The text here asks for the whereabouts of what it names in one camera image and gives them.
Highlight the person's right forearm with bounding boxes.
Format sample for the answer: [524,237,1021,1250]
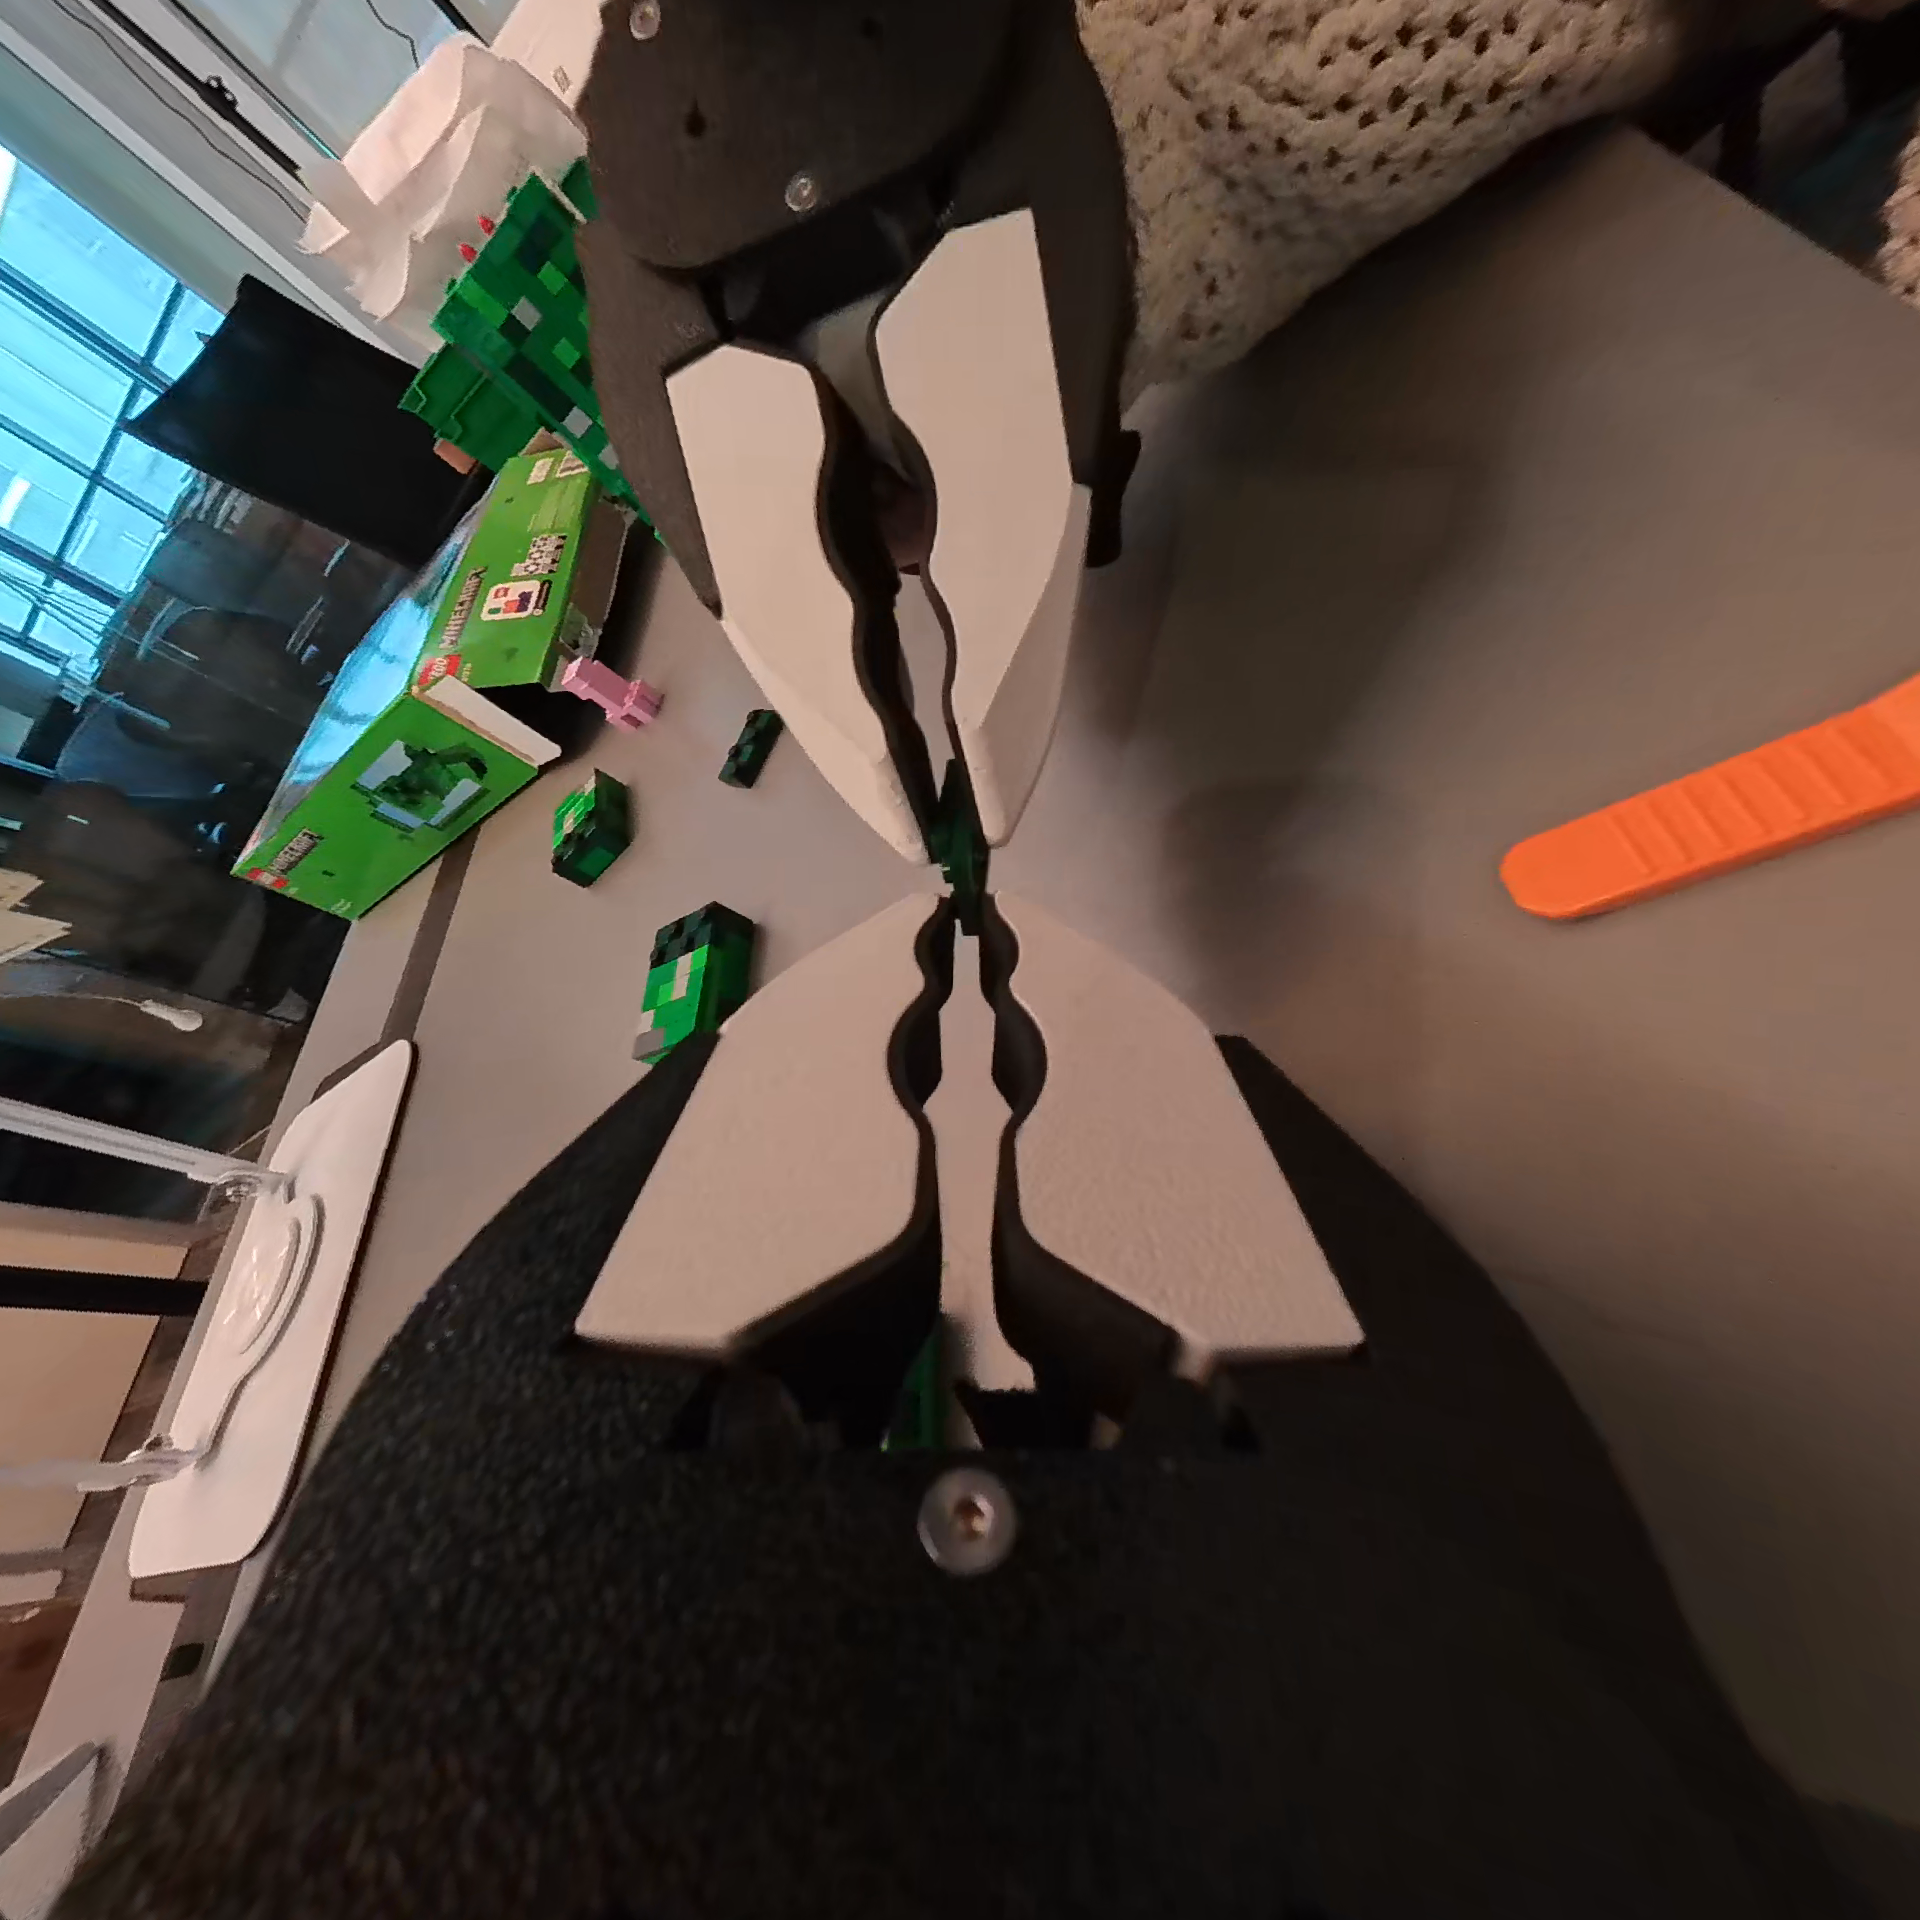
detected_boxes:
[1069,0,1699,396]

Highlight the green cardboard lego box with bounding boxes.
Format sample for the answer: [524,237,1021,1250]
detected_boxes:
[228,444,641,922]

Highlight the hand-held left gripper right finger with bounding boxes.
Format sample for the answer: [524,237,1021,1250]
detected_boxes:
[977,895,1370,1446]

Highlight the green lego creeper figure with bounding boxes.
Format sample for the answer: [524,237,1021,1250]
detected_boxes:
[430,155,650,516]

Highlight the white paper sheets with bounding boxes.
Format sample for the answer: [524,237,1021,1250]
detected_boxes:
[294,34,590,329]

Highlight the dark green lego cube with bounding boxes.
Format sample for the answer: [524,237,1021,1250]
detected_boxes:
[545,769,633,889]

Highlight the green lego block dark studs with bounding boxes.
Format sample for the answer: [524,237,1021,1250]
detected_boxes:
[628,900,758,1068]

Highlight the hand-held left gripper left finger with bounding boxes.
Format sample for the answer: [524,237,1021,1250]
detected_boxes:
[569,890,954,1446]

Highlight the dark green lego assembly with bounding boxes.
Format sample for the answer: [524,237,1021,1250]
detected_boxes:
[923,763,995,942]

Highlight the orange brick separator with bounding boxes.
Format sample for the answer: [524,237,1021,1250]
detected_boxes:
[1498,697,1920,922]

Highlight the white book stand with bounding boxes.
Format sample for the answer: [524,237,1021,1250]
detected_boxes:
[0,1036,419,1585]

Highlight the pink lego pig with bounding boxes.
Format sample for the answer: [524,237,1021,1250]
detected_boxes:
[556,655,666,735]

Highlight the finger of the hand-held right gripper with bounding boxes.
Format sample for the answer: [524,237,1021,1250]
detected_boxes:
[661,340,935,869]
[872,204,1092,850]

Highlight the dark office chairs row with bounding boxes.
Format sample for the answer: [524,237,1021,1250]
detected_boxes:
[0,495,377,1023]

